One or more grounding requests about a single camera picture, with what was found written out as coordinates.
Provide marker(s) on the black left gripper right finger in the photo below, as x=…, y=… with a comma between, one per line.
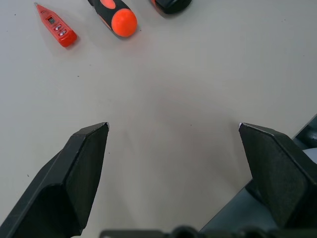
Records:
x=280, y=173

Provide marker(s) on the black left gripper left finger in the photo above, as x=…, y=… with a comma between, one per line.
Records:
x=57, y=193

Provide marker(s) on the orange voltage tester pen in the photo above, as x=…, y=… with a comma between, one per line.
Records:
x=58, y=27

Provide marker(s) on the large orange black screwdriver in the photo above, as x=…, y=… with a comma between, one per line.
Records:
x=123, y=22

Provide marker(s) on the orange black utility knife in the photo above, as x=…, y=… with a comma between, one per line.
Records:
x=173, y=6

